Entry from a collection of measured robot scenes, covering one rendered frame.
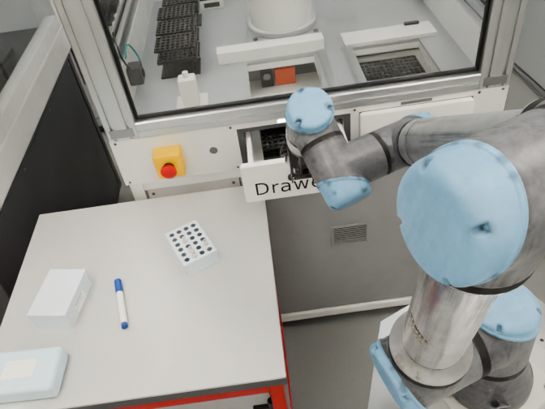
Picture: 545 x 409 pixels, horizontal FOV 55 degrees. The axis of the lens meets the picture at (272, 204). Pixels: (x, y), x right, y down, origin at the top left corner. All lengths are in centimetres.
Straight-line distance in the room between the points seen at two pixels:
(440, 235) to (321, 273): 134
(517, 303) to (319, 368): 116
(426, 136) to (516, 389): 46
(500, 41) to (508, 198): 98
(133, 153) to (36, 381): 59
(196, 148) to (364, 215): 56
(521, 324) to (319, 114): 42
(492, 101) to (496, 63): 11
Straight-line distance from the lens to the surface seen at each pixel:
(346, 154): 81
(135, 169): 142
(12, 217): 166
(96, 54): 126
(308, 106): 81
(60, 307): 122
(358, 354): 195
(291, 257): 170
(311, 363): 193
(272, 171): 122
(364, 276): 183
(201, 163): 140
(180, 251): 125
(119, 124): 135
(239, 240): 127
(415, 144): 78
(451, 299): 57
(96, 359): 117
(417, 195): 46
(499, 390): 97
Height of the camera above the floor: 167
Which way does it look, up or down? 43 degrees down
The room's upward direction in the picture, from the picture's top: 8 degrees counter-clockwise
